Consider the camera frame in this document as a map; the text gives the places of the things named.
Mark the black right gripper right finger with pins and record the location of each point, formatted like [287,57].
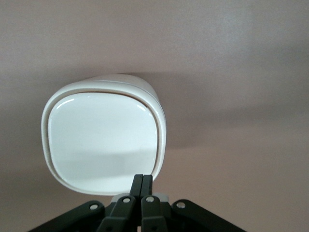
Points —
[154,212]

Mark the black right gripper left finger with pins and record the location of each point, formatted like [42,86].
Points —
[120,212]

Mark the glossy white trash can lid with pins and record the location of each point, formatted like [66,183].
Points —
[101,140]

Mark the cream white trash can body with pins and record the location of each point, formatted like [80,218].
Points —
[155,101]

